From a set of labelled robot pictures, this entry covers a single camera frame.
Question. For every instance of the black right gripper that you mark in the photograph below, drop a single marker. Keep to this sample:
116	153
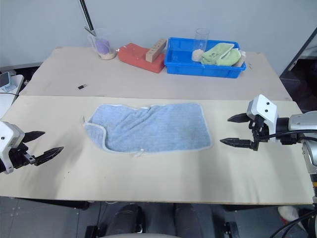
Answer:
260	129

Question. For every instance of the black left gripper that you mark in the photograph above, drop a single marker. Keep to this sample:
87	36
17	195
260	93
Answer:
17	157

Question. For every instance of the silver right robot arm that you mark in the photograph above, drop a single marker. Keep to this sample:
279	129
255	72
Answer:
302	121

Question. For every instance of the green cloth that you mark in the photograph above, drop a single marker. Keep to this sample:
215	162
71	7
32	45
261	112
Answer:
218	55

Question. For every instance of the light blue towel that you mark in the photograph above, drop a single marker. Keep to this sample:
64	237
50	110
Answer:
158	126

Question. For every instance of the small black clip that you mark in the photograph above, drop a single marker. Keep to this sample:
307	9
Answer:
82	87

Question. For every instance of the grey white desktop device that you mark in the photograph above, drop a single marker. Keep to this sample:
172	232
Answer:
6	81

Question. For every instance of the black cabinet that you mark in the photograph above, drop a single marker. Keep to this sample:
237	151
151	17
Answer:
302	74

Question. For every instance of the beige sponge lump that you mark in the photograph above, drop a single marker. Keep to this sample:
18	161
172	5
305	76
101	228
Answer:
197	55

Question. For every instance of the blue plastic bin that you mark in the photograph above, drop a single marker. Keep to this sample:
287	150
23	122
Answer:
178	62

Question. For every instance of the white red shoe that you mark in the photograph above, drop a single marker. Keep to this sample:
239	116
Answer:
288	213

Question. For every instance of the clear plastic cup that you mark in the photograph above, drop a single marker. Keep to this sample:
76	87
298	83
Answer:
201	39

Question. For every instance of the beige sand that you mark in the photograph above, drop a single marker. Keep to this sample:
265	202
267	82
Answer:
107	56

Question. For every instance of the dark grey rounded shape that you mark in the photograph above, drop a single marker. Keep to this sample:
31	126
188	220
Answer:
126	219

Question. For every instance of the wooden block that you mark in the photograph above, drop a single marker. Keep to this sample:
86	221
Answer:
154	50

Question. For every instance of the purple scoop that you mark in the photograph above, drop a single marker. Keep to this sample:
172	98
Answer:
101	45

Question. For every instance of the clear measuring beaker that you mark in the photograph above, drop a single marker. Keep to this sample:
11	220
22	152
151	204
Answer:
102	44

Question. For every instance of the red folded cloth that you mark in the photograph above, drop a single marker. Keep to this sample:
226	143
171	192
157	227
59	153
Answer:
135	55

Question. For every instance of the black pole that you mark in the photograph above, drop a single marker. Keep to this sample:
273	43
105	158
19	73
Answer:
86	15

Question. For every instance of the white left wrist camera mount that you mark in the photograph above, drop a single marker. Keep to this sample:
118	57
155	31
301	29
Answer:
8	138

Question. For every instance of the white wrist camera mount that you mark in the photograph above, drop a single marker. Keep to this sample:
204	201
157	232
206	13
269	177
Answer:
265	106
8	138

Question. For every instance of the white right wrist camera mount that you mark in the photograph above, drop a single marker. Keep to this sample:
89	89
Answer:
265	106

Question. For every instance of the black table frame bar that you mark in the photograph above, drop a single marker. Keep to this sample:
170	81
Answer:
247	207
74	204

